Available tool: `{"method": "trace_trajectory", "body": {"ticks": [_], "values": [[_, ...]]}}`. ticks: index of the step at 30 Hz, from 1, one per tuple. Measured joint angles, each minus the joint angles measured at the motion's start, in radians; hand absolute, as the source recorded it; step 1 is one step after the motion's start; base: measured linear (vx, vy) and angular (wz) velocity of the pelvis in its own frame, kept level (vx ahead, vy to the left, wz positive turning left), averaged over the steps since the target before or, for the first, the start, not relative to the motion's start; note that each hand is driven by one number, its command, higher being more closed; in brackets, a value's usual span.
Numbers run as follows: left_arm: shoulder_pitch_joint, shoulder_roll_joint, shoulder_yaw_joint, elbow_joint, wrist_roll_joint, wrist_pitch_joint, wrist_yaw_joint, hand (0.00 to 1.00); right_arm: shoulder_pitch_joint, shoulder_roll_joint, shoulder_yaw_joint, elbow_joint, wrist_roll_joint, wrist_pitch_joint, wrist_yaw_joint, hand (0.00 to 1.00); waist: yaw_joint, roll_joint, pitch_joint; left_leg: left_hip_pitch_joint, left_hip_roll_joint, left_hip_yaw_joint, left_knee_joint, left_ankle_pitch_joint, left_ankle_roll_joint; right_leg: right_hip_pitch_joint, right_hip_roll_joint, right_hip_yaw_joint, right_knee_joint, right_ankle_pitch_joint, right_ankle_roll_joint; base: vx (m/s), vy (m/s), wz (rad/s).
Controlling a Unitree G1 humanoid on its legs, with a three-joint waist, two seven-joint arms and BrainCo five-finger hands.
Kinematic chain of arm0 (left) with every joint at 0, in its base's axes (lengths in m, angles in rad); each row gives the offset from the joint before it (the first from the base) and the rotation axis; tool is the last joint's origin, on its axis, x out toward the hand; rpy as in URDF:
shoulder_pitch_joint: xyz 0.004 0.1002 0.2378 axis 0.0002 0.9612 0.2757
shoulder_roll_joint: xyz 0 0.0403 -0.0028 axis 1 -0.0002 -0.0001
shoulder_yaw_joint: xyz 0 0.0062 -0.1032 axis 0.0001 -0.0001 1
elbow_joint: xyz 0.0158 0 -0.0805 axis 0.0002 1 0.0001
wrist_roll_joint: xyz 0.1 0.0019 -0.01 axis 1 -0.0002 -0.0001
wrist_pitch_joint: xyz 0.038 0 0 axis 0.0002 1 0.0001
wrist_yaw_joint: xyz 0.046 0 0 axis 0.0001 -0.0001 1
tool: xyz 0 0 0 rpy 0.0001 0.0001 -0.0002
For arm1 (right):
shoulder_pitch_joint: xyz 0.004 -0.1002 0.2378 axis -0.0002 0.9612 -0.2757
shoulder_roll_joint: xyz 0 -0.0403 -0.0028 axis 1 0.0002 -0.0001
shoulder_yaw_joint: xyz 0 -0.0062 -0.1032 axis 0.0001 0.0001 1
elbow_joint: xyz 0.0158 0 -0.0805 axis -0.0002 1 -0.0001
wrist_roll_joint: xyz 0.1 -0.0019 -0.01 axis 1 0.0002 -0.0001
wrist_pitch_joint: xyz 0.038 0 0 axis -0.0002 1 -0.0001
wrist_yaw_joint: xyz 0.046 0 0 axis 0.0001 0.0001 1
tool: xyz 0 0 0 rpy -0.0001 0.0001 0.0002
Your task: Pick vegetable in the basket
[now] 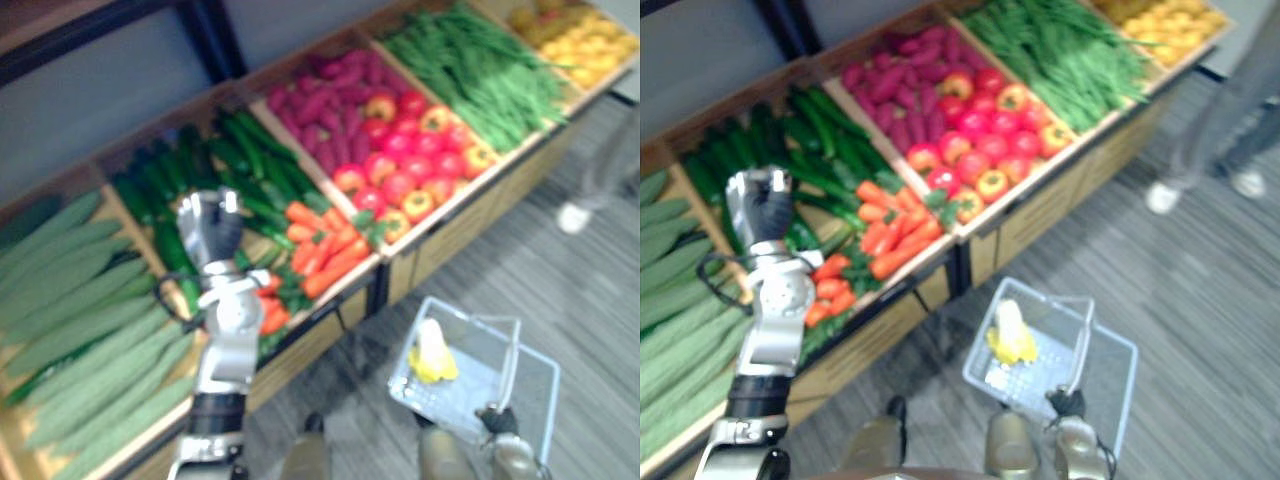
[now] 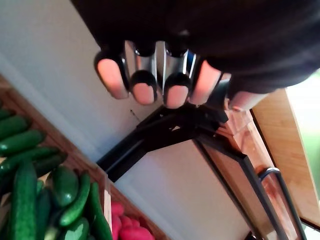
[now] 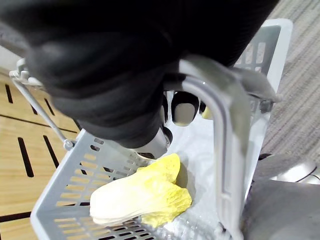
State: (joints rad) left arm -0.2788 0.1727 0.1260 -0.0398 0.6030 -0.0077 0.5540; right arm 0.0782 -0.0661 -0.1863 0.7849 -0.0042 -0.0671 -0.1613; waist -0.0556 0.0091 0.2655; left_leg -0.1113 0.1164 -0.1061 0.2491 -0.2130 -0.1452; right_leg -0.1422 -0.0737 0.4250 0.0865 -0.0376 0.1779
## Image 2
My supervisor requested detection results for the wooden shelf post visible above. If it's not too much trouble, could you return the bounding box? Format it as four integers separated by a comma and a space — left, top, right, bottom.
216, 108, 298, 240

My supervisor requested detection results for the black wire handle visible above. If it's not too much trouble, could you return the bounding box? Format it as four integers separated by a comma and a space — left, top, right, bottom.
257, 166, 308, 240

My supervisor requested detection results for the pink red vegetable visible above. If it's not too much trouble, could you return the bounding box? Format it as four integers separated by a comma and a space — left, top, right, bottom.
120, 215, 141, 229
110, 201, 125, 217
118, 224, 156, 240
111, 215, 123, 240

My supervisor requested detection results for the black metal shelf rail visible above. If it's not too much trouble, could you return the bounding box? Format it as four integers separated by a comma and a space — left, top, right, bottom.
194, 138, 288, 240

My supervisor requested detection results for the wooden vegetable crate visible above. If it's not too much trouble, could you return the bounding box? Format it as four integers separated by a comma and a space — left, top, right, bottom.
0, 74, 165, 240

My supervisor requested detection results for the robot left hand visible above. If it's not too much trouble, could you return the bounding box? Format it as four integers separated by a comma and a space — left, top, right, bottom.
71, 0, 320, 111

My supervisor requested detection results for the light wooden board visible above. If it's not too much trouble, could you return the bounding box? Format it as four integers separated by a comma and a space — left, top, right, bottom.
251, 88, 320, 227

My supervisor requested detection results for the short fat green cucumber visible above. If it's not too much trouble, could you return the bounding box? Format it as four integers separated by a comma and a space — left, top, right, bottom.
50, 165, 80, 207

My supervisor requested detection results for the black metal shelf bracket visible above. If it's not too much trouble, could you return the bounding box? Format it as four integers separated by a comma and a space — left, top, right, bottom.
96, 104, 229, 183

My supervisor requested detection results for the long green cucumber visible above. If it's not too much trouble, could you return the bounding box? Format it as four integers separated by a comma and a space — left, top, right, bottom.
8, 159, 38, 240

